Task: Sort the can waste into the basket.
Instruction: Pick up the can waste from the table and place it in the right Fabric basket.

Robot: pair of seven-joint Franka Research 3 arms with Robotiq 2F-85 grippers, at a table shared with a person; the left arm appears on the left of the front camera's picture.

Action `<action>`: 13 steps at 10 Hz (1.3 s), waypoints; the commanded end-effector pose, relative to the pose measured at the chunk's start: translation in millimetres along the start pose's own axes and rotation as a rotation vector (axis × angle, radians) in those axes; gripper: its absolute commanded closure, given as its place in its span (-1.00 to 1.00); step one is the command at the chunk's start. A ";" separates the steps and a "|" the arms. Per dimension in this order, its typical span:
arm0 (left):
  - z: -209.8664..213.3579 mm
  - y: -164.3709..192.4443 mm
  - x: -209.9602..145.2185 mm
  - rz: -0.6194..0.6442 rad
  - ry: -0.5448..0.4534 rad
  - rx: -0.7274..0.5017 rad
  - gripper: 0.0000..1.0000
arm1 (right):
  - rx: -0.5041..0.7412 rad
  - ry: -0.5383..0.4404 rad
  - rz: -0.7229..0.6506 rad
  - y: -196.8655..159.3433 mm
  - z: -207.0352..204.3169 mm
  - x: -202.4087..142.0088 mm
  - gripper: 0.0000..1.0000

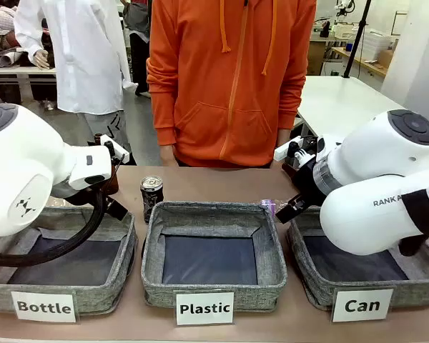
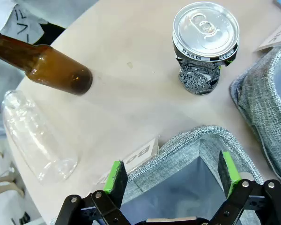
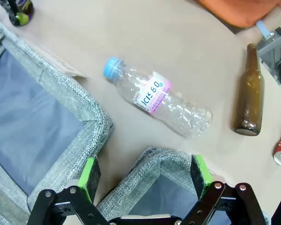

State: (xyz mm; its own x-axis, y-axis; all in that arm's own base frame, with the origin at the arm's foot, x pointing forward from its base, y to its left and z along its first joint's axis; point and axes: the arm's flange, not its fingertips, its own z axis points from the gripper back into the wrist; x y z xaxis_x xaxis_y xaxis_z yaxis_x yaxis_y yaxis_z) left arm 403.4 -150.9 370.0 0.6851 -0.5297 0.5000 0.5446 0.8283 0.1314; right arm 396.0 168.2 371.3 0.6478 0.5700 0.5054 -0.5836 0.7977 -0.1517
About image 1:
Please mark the wooden workbench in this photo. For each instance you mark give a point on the wooden workbench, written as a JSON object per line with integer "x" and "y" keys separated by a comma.
{"x": 361, "y": 61}

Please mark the person in white coat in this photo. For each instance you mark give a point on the person in white coat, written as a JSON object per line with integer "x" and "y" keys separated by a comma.
{"x": 86, "y": 53}

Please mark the black drink can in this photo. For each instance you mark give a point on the black drink can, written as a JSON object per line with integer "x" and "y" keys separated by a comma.
{"x": 151, "y": 200}

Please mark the grey fabric basket labelled Can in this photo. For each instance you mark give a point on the grey fabric basket labelled Can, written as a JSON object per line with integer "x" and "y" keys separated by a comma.
{"x": 414, "y": 289}

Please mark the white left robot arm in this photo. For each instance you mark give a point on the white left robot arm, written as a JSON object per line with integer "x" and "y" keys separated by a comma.
{"x": 21, "y": 160}

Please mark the black tripod pole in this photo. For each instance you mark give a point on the black tripod pole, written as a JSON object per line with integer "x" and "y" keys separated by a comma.
{"x": 355, "y": 43}

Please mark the white storage boxes stack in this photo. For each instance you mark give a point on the white storage boxes stack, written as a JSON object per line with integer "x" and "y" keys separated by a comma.
{"x": 379, "y": 41}

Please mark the white table with fabrics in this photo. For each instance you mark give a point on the white table with fabrics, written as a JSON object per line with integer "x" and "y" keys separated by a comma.
{"x": 18, "y": 71}

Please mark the beige mannequin hand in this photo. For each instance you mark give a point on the beige mannequin hand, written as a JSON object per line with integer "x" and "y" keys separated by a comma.
{"x": 41, "y": 60}

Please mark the orange sleeved left forearm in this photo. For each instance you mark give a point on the orange sleeved left forearm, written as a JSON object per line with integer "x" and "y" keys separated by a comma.
{"x": 289, "y": 103}

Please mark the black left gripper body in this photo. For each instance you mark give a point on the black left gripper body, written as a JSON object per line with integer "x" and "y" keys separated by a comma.
{"x": 99, "y": 196}

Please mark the grey fabric basket labelled Bottle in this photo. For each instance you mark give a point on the grey fabric basket labelled Bottle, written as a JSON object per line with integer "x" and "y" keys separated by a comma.
{"x": 127, "y": 250}

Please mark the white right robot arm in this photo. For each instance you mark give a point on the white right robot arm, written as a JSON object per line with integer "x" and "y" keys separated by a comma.
{"x": 361, "y": 221}

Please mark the person's right hand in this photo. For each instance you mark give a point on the person's right hand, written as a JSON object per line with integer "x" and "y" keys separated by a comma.
{"x": 168, "y": 155}

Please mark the person in orange hoodie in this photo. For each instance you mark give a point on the person in orange hoodie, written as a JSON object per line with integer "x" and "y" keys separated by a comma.
{"x": 229, "y": 89}

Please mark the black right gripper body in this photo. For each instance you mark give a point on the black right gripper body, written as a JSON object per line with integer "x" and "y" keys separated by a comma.
{"x": 307, "y": 186}

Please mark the grey fabric basket labelled Plastic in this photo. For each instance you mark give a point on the grey fabric basket labelled Plastic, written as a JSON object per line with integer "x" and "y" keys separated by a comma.
{"x": 214, "y": 296}

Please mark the pile of fabrics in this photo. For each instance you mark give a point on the pile of fabrics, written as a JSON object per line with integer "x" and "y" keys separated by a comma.
{"x": 3, "y": 46}

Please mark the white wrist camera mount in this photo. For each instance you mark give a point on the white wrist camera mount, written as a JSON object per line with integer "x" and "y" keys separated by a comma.
{"x": 286, "y": 150}
{"x": 116, "y": 151}

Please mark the clear plastic bottle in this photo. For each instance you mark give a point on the clear plastic bottle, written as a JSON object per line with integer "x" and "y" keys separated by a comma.
{"x": 269, "y": 206}

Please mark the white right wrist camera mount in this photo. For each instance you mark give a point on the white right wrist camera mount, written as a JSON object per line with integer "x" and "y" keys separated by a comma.
{"x": 286, "y": 150}

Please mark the white Plastic label card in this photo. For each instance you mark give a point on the white Plastic label card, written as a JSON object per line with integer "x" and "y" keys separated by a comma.
{"x": 204, "y": 308}

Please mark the white Bottle label card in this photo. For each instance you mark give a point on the white Bottle label card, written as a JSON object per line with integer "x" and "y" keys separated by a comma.
{"x": 44, "y": 306}

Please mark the orange sleeved right forearm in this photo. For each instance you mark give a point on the orange sleeved right forearm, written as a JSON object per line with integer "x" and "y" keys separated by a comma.
{"x": 162, "y": 107}

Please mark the person in black clothes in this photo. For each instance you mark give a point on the person in black clothes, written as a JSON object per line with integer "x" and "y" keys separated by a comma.
{"x": 139, "y": 53}

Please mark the person's left hand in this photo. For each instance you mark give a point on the person's left hand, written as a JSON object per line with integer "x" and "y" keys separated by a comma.
{"x": 283, "y": 137}

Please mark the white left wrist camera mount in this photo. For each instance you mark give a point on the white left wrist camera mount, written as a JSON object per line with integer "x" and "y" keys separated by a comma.
{"x": 116, "y": 151}

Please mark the grey printed mannequin shorts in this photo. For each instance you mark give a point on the grey printed mannequin shorts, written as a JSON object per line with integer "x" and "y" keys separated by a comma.
{"x": 100, "y": 125}

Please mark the white Can label card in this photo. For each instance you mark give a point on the white Can label card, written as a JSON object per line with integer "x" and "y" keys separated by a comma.
{"x": 362, "y": 304}

